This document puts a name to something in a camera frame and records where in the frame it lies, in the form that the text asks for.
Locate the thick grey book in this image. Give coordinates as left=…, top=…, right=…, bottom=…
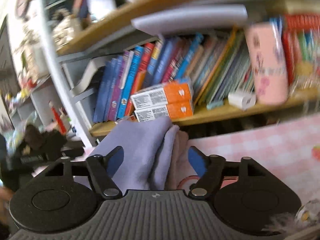
left=70, top=55, right=110, bottom=98

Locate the clear crystal charm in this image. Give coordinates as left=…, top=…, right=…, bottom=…
left=265, top=200, right=320, bottom=230

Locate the person's left forearm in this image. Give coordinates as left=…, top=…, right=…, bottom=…
left=0, top=186, right=14, bottom=224

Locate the white and wood bookshelf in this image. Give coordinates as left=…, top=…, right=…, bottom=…
left=37, top=0, right=320, bottom=148

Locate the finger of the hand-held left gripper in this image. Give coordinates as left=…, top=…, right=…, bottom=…
left=60, top=146, right=85, bottom=157

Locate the white figurine with plaque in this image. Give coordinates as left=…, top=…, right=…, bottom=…
left=19, top=30, right=43, bottom=78

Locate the orange and white box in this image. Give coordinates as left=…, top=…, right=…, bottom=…
left=134, top=100, right=195, bottom=123
left=130, top=79, right=194, bottom=110

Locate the white lamp bar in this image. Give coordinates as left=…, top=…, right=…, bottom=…
left=131, top=4, right=248, bottom=35

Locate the row of colourful children's books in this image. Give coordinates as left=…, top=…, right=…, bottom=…
left=93, top=27, right=255, bottom=123

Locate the black case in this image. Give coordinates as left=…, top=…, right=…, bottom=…
left=41, top=131, right=68, bottom=153

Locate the pink checked cartoon desk mat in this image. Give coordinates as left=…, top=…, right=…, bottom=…
left=32, top=114, right=320, bottom=205

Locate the crumpled plastic bag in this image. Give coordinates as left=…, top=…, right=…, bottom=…
left=5, top=112, right=38, bottom=153

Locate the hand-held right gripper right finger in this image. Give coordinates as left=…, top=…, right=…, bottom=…
left=187, top=146, right=274, bottom=200

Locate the brown fuzzy hat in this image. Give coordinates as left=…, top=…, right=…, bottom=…
left=24, top=124, right=45, bottom=153

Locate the pink cylindrical container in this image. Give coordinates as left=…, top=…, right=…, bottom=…
left=245, top=21, right=289, bottom=105

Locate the red tassel pen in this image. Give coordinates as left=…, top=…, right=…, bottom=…
left=50, top=101, right=67, bottom=134

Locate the white side shelf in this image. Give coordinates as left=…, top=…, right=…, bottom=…
left=0, top=75, right=75, bottom=143

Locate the mauve and lavender knit sweater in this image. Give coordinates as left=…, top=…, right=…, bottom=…
left=86, top=116, right=190, bottom=190

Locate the red upright book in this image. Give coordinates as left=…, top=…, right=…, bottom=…
left=282, top=32, right=297, bottom=85

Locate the white quilted handbag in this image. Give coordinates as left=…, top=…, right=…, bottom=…
left=52, top=12, right=83, bottom=47

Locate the red thick book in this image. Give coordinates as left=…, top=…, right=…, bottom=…
left=282, top=14, right=320, bottom=35

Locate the white charger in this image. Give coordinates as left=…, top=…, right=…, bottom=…
left=228, top=91, right=257, bottom=110

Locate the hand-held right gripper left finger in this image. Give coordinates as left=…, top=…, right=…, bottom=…
left=32, top=145, right=125, bottom=200

